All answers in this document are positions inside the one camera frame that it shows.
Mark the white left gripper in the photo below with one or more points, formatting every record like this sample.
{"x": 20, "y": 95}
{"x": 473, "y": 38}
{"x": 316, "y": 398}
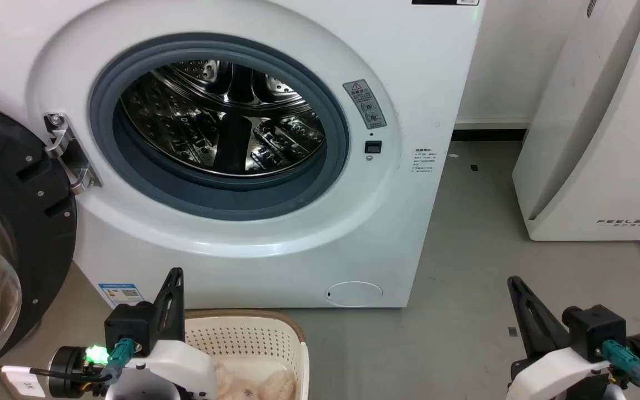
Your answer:
{"x": 181, "y": 366}

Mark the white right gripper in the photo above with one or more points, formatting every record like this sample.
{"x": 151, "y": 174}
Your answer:
{"x": 559, "y": 375}

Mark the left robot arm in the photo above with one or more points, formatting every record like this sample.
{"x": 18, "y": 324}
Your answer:
{"x": 67, "y": 372}

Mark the beige plush toy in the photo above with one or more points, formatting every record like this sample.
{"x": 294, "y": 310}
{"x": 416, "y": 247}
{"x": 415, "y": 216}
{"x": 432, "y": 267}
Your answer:
{"x": 264, "y": 386}

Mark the stainless steel washing machine drum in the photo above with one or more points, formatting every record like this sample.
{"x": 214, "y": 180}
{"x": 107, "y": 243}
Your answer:
{"x": 186, "y": 128}

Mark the metal washing machine door hinge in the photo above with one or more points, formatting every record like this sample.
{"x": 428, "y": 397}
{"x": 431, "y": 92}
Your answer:
{"x": 70, "y": 153}

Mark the blue energy label sticker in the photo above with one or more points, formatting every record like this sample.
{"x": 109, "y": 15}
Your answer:
{"x": 121, "y": 294}

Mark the cream perforated laundry basket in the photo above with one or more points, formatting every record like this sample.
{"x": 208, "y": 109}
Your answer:
{"x": 242, "y": 336}

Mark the grey rubber door gasket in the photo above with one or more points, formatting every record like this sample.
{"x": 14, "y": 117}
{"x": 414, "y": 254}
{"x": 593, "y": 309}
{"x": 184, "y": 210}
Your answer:
{"x": 298, "y": 194}

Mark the round white filter cover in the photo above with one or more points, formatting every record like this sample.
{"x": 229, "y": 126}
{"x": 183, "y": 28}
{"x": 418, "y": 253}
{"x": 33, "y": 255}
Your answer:
{"x": 353, "y": 293}

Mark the white air purifier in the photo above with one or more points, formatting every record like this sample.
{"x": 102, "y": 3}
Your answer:
{"x": 603, "y": 139}

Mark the small printed text label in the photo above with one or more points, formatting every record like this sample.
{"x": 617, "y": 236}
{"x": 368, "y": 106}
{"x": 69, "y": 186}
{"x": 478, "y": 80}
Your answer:
{"x": 424, "y": 161}

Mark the black door latch slot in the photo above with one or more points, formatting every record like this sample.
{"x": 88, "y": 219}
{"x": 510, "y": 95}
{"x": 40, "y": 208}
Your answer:
{"x": 373, "y": 147}

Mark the white front-load washing machine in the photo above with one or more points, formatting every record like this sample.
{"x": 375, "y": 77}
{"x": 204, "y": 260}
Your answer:
{"x": 409, "y": 83}

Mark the grey warning sticker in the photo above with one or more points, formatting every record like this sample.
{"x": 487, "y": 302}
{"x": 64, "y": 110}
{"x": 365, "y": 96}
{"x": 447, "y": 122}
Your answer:
{"x": 365, "y": 104}

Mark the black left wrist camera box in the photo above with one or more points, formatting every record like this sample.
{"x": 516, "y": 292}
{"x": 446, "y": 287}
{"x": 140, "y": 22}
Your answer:
{"x": 128, "y": 325}

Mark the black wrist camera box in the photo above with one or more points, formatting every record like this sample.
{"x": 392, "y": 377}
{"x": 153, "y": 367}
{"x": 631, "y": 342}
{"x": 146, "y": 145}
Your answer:
{"x": 595, "y": 328}
{"x": 128, "y": 325}

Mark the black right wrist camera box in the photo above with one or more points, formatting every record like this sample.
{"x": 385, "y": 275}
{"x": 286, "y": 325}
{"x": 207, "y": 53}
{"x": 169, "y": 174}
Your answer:
{"x": 595, "y": 328}

